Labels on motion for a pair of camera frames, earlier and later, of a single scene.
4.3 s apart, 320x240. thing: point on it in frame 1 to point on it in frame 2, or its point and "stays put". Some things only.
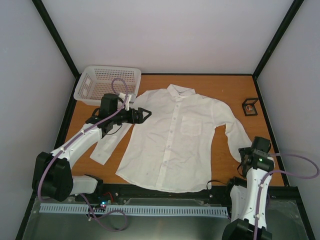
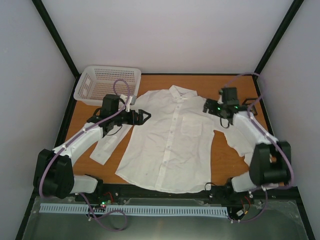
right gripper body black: (243, 153) to (218, 112)
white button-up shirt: (171, 149) stays put
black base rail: (219, 193) stays put
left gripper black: (138, 112) stays put
